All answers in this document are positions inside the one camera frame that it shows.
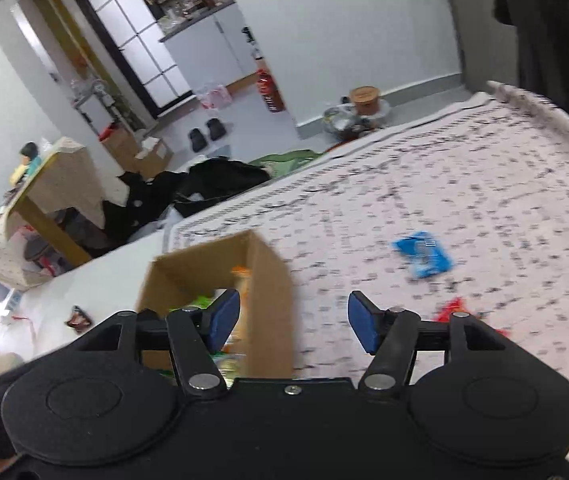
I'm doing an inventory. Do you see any white black-patterned cloth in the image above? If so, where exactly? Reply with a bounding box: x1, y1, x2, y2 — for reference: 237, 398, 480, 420
162, 80, 569, 476

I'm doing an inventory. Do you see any table with dotted cloth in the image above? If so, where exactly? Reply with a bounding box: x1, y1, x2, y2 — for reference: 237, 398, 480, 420
0, 136, 108, 291

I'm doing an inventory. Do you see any red snack packet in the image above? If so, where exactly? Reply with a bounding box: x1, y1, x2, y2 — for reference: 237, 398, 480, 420
431, 297, 511, 337

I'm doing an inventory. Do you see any cardboard box with paper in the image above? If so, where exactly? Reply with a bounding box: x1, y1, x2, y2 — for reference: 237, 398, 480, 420
135, 138, 174, 180

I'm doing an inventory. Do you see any red bottle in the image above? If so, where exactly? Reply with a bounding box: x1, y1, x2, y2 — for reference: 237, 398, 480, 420
256, 68, 285, 114

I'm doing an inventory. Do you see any metal utility cart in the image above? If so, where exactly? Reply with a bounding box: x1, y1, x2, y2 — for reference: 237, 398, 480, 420
70, 78, 130, 133

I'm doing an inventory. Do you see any jar with wooden lid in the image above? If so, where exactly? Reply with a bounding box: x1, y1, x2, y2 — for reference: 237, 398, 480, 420
349, 86, 383, 117

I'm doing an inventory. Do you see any brown cardboard box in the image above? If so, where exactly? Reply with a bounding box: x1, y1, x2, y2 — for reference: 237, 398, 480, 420
135, 229, 296, 378

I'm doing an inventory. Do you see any green cloth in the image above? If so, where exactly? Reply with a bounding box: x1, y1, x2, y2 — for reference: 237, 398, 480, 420
248, 149, 323, 178

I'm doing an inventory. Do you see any small doll figure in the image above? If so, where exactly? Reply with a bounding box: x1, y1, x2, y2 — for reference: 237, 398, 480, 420
10, 142, 41, 187

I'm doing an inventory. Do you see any pile of black clothes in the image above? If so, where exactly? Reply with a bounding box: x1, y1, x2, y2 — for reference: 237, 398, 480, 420
102, 157, 272, 251

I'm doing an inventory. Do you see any white cabinet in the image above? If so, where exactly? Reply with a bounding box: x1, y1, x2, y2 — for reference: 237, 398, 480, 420
160, 2, 260, 111

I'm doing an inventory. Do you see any pink plastic bag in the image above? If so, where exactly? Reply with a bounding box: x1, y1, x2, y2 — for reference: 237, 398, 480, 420
194, 82, 231, 110

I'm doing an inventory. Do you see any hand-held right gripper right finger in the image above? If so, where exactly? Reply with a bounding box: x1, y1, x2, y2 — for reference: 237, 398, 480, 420
347, 291, 513, 394

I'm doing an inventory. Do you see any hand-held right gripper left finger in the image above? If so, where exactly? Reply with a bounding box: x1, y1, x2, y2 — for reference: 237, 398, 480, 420
71, 289, 228, 394

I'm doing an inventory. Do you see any dark red packet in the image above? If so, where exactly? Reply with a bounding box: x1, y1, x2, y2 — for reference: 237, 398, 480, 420
66, 306, 93, 332

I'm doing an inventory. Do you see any blue snack packet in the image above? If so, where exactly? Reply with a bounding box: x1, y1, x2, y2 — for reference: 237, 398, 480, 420
391, 230, 455, 281

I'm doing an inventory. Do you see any hanging dark clothing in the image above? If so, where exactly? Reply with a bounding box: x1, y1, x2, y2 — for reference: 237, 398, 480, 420
492, 0, 569, 123

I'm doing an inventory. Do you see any black-framed paned door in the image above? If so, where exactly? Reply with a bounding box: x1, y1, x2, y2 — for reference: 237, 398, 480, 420
70, 0, 198, 121

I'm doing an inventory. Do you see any open cardboard box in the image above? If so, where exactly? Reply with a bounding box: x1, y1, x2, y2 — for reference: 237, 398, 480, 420
99, 125, 141, 171

